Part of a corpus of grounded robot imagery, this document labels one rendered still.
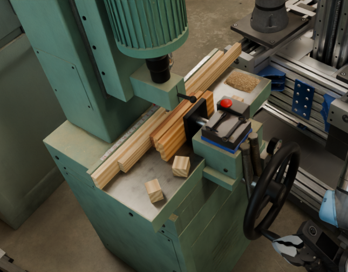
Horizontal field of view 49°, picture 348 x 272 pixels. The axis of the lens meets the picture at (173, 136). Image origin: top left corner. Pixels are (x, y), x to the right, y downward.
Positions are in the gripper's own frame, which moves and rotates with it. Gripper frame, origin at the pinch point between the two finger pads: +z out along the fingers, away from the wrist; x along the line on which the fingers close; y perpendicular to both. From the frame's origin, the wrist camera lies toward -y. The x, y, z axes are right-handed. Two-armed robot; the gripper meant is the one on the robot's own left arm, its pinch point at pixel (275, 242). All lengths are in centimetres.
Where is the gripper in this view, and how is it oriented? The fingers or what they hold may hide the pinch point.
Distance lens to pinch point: 108.1
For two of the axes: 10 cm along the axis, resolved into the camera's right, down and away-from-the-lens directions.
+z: -6.1, 0.1, 7.9
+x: 6.0, -6.4, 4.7
